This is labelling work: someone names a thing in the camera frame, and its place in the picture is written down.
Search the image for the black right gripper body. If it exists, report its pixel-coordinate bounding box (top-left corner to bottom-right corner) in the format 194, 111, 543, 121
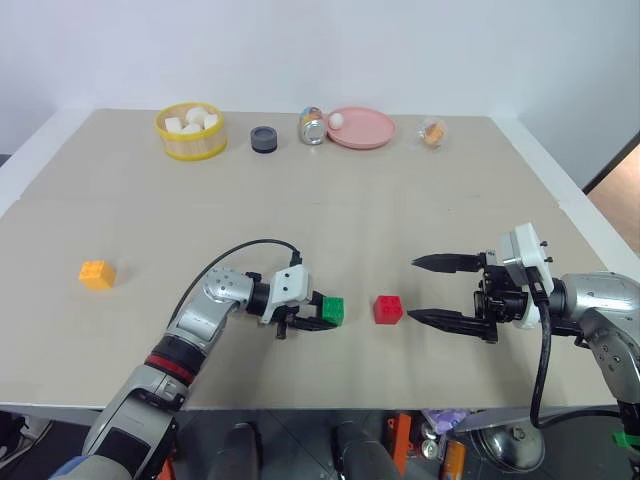
473, 250, 532, 345

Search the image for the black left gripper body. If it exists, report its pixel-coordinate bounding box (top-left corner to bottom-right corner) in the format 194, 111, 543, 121
272, 299, 324, 341

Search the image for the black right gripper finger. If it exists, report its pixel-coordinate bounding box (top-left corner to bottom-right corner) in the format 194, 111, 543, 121
409, 252, 488, 275
406, 308, 490, 336

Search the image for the green toy brick cube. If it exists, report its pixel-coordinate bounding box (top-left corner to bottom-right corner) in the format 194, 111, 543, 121
320, 295, 347, 327

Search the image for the beige table sheet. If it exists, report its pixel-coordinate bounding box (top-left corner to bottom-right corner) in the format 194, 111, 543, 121
18, 108, 562, 205
0, 198, 624, 412

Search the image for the red toy brick cube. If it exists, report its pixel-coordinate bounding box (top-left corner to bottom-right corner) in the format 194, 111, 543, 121
372, 294, 405, 327

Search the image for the purple crumpled bag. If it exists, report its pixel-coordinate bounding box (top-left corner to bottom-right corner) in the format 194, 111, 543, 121
421, 409, 472, 434

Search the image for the silver drink can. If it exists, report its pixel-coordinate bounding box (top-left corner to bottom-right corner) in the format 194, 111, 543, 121
421, 424, 442, 460

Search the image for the orange plastic piece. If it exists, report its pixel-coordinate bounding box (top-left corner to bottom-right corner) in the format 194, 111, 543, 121
385, 413, 413, 477

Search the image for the clear cup with orange item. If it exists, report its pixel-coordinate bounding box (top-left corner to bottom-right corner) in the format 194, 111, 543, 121
416, 115, 448, 151

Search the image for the dark rounded shape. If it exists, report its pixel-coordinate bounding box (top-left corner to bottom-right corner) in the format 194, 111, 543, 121
331, 421, 397, 480

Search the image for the round metal pot lid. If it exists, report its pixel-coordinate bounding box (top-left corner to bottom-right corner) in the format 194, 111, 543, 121
473, 411, 546, 474

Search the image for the orange drink can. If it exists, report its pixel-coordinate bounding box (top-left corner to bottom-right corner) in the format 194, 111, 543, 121
438, 439, 467, 480

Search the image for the pink plate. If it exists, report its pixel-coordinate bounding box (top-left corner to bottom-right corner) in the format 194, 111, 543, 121
325, 105, 398, 151

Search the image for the black grey round puck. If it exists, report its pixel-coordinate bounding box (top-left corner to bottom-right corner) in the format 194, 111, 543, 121
249, 125, 281, 155

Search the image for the colourful drink can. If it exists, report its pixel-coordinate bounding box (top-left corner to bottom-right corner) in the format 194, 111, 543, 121
298, 105, 329, 147

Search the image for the orange toy brick cube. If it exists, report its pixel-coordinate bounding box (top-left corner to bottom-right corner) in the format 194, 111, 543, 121
78, 259, 118, 292

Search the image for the yellow round basket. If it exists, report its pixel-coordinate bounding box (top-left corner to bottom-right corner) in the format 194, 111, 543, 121
152, 101, 229, 163

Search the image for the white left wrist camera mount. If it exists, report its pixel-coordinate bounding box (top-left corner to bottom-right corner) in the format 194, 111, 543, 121
258, 264, 314, 325

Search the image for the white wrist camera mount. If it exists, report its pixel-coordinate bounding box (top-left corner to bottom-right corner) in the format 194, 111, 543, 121
498, 221, 556, 331
258, 264, 314, 325

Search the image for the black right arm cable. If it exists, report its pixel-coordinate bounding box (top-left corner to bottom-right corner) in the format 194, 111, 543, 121
528, 279, 624, 431

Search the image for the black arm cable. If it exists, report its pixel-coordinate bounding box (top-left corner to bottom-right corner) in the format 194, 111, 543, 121
167, 238, 304, 326
528, 279, 624, 431

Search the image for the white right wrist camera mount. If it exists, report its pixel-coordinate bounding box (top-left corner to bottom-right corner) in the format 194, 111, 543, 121
498, 221, 556, 331

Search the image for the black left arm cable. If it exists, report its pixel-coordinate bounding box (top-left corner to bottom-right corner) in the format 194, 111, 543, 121
167, 238, 304, 326

